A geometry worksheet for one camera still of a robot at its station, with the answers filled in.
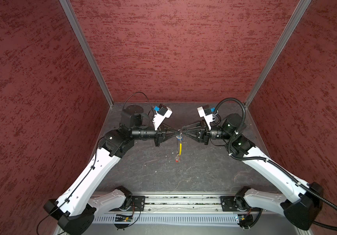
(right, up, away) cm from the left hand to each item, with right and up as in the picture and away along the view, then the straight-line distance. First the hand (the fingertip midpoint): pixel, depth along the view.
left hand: (177, 136), depth 58 cm
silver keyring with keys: (+2, -2, +2) cm, 3 cm away
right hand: (+2, +1, 0) cm, 2 cm away
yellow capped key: (+1, -5, 0) cm, 6 cm away
